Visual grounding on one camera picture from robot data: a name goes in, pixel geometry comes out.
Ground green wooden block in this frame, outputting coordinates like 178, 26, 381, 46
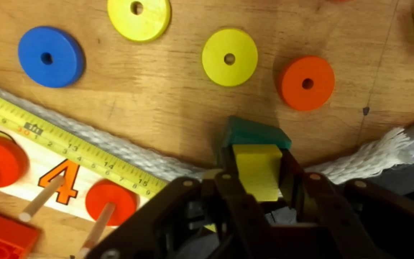
218, 114, 293, 163

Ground red toy brick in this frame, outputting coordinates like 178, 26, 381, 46
0, 203, 43, 259

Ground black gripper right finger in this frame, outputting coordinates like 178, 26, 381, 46
277, 148, 414, 259

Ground yellow tape measure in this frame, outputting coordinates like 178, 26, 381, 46
0, 85, 169, 200

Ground orange wooden disc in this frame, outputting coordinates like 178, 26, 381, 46
276, 55, 336, 114

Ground small yellow wooden block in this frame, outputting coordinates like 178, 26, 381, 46
231, 143, 284, 204

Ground orange peg disc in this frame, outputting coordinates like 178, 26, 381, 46
83, 179, 140, 227
0, 134, 30, 190

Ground blue wooden disc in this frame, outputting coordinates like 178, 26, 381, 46
15, 25, 86, 89

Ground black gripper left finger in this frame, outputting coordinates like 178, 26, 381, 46
84, 143, 270, 259

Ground white braided rope sleeve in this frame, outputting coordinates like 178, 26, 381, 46
0, 78, 414, 186

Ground numbered wooden peg board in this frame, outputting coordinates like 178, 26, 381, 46
0, 114, 143, 227

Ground yellow wooden disc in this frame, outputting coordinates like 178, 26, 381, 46
199, 26, 260, 89
106, 0, 172, 45

